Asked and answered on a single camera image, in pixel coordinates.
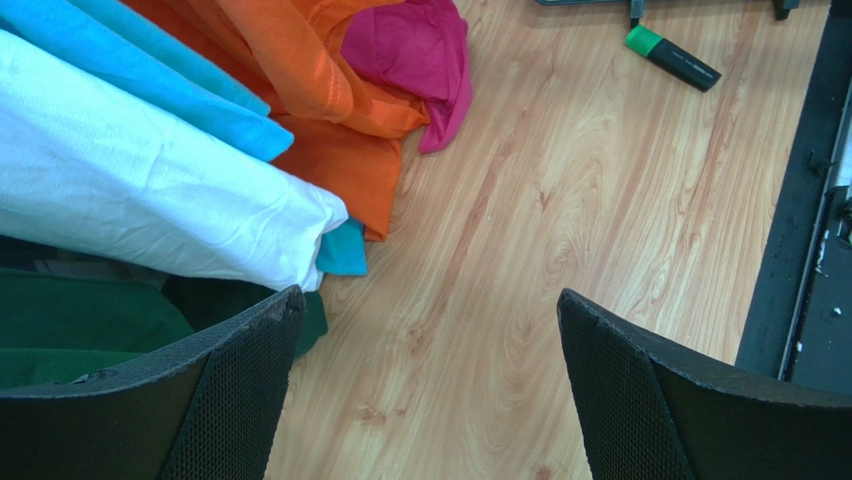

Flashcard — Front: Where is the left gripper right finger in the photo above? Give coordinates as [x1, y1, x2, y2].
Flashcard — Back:
[557, 289, 851, 479]

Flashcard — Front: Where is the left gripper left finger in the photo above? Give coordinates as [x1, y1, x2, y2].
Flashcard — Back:
[1, 286, 305, 479]

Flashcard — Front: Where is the magenta t shirt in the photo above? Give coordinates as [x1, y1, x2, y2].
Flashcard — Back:
[341, 1, 474, 153]

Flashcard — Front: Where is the green t shirt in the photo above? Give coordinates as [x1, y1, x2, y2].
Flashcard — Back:
[0, 266, 329, 391]

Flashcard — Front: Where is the grey t shirt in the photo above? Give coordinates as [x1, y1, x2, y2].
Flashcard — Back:
[1, 236, 169, 290]

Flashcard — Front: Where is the white t shirt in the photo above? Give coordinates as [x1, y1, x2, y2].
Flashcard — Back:
[1, 32, 347, 290]

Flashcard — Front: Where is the orange t shirt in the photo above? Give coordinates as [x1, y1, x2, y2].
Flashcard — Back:
[127, 0, 429, 241]

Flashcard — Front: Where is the light blue t shirt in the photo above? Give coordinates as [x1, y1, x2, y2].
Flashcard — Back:
[1, 1, 367, 280]

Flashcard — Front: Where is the green black highlighter marker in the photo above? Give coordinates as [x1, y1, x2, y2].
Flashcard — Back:
[625, 25, 722, 92]

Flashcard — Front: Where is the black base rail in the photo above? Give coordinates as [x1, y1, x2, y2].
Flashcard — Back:
[735, 1, 851, 394]

